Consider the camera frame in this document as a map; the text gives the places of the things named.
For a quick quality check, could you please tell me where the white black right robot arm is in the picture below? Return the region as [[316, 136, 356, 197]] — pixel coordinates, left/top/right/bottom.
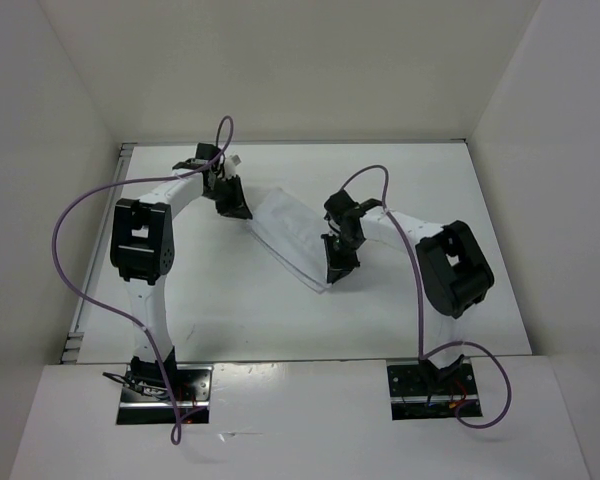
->
[[321, 190, 495, 395]]

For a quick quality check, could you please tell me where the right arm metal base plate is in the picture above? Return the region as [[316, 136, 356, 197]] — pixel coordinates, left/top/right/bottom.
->
[[386, 356, 482, 421]]

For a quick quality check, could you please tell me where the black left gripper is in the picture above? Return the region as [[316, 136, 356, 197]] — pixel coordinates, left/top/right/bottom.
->
[[202, 174, 251, 220]]

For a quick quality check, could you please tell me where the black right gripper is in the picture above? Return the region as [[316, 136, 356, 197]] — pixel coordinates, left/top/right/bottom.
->
[[321, 231, 364, 284]]

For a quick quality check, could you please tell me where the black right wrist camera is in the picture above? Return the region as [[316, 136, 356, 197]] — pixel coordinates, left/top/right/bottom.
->
[[324, 190, 358, 224]]

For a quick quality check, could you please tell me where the white skirt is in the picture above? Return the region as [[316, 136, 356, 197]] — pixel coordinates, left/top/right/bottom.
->
[[248, 188, 330, 294]]

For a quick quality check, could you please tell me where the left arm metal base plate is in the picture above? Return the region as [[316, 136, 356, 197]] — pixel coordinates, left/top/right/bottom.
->
[[115, 363, 216, 425]]

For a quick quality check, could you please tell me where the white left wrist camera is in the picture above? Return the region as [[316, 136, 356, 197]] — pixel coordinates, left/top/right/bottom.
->
[[219, 154, 242, 179]]

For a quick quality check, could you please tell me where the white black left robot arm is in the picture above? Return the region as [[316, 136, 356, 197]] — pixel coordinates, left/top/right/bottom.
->
[[110, 143, 252, 400]]

